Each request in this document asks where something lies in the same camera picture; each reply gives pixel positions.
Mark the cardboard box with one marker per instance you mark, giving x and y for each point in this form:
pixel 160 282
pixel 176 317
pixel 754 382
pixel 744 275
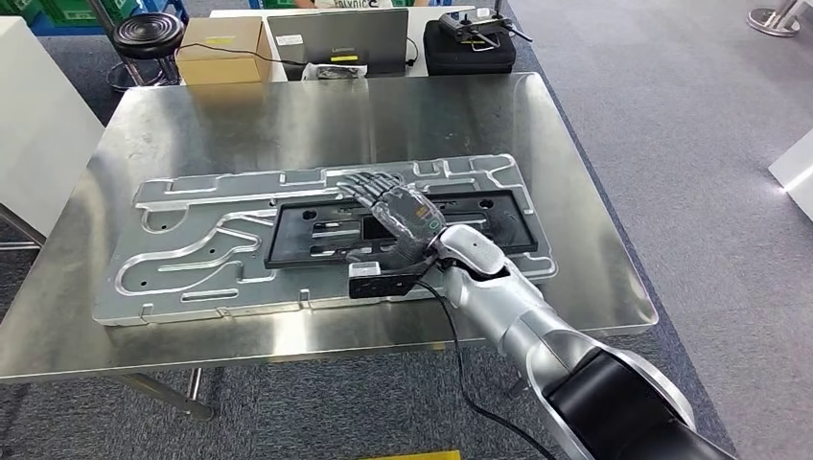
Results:
pixel 216 63

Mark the chrome stanchion base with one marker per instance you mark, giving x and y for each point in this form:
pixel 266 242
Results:
pixel 772 22

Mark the green plastic crate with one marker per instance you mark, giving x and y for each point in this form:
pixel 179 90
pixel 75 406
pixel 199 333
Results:
pixel 19 9
pixel 82 11

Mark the white desk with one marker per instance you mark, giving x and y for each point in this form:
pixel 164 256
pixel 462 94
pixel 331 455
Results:
pixel 422 16

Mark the white board panel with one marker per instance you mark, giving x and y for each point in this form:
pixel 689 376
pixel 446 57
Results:
pixel 44 114

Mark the grey laptop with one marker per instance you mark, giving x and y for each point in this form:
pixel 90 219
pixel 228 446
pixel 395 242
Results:
pixel 336 38

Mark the stainless steel workbench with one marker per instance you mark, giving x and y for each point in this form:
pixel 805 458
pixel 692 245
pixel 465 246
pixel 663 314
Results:
pixel 254 120

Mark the clear plastic bag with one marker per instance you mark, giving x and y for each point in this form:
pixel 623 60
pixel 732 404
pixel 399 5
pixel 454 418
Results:
pixel 333 72

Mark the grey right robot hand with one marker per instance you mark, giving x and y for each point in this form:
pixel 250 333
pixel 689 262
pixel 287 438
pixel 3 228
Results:
pixel 406 222

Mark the black carry case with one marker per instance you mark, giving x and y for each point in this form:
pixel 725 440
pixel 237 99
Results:
pixel 470 60

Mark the black remote controller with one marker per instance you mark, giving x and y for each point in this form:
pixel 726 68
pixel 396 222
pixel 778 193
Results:
pixel 467 25

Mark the black plastic plate holder part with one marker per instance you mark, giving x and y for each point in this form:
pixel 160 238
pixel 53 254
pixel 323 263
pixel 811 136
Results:
pixel 286 241

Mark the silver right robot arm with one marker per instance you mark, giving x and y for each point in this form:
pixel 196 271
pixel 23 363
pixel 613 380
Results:
pixel 508 305

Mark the aluminium machined plate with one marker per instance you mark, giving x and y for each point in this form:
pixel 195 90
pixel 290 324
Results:
pixel 190 279

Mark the white block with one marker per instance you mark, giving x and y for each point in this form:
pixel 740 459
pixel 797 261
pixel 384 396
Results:
pixel 797 178

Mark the black round stool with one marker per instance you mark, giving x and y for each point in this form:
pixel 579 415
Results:
pixel 147 35

